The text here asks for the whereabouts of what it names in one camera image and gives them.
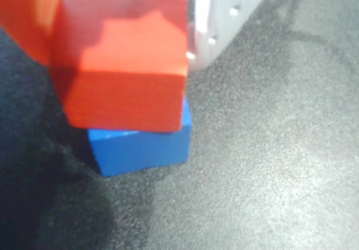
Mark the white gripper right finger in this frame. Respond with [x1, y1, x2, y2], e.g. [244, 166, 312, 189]
[187, 0, 278, 72]

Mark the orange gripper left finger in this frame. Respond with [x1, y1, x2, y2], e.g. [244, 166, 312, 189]
[0, 0, 62, 66]

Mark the red cube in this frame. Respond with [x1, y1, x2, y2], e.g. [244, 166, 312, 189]
[49, 0, 190, 135]

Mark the blue cube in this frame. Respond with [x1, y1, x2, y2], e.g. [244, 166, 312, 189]
[88, 97, 193, 178]

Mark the black table mat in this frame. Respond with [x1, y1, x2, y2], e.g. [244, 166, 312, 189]
[0, 0, 359, 250]

